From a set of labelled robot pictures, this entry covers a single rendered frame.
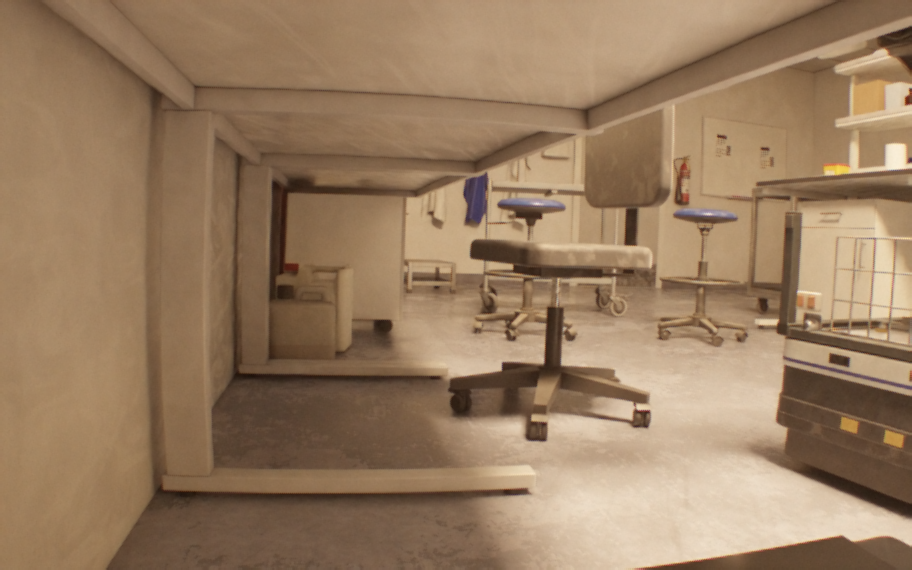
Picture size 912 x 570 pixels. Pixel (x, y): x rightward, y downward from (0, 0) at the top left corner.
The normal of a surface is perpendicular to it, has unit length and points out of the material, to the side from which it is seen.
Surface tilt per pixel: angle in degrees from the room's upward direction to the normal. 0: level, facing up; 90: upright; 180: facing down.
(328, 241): 90
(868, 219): 90
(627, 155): 90
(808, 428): 90
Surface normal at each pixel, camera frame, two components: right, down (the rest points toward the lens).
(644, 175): -0.92, 0.00
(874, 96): -0.98, -0.03
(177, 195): 0.20, 0.08
